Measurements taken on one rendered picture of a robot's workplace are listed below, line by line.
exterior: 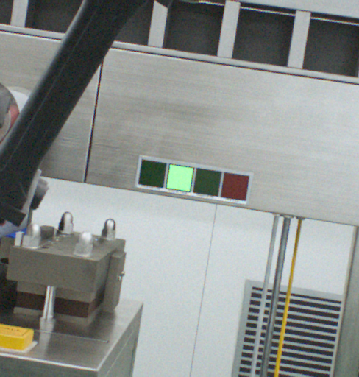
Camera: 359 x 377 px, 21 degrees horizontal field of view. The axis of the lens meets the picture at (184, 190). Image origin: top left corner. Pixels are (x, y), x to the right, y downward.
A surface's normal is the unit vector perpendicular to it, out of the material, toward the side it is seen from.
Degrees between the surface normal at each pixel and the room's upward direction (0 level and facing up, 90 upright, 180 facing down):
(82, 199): 90
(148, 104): 90
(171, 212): 90
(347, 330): 90
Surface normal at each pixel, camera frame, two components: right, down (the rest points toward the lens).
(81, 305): -0.07, 0.04
